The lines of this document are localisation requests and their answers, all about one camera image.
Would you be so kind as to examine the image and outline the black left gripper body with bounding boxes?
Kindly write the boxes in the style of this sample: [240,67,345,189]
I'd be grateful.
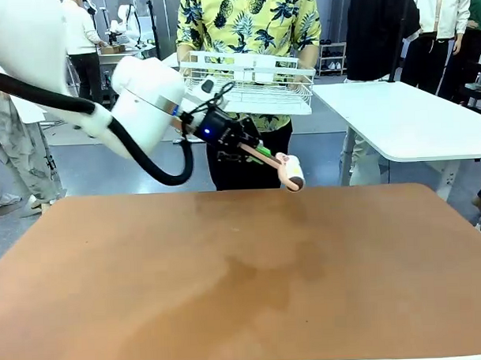
[187,105,265,167]

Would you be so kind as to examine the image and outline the pink lint roller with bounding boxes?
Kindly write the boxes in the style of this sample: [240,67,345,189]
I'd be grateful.
[239,141,307,196]

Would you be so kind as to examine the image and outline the white wire dish rack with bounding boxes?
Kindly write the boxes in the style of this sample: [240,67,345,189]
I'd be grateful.
[178,46,318,121]

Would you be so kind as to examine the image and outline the person's right forearm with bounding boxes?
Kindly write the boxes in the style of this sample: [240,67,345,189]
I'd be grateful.
[175,41,192,77]

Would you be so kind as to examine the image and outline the person's left forearm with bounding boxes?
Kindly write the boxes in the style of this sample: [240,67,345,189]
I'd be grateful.
[297,46,320,84]

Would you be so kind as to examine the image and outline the person's black trousers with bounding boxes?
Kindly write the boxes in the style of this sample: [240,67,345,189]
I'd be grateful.
[205,121,297,192]

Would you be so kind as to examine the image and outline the grey background work table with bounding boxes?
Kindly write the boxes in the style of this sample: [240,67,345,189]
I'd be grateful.
[97,46,162,99]

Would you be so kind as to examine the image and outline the white shoe rack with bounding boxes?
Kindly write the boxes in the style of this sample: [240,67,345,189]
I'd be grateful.
[317,40,349,77]

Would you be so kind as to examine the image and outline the person in pineapple shirt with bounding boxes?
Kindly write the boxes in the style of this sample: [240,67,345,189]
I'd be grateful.
[173,0,326,137]

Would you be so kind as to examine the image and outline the cardboard box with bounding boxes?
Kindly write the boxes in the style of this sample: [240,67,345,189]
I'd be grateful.
[100,43,127,56]

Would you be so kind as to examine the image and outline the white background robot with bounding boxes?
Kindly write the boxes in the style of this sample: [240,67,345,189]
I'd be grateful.
[107,2,144,48]

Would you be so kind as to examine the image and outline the white table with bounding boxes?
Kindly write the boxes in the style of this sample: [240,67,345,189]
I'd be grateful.
[310,77,481,207]

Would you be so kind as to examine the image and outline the person in black coat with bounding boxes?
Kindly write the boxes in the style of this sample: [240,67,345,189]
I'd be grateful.
[334,0,427,188]

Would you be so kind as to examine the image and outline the person in white sweater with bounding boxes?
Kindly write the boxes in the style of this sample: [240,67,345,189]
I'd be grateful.
[61,0,109,109]

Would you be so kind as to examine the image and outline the person white jacket black trousers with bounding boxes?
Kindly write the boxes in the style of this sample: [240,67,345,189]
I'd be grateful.
[397,0,476,97]

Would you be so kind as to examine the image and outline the person in green top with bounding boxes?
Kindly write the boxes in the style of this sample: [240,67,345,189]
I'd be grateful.
[446,0,481,105]

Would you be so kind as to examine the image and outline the thin black left gripper cable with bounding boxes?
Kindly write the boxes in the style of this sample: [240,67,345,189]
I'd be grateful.
[176,81,239,144]

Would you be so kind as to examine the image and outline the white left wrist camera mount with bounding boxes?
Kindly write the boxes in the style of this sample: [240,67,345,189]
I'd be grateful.
[182,73,231,112]

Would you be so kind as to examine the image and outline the thick black left arm hose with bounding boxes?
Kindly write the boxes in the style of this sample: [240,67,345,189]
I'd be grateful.
[0,58,196,194]

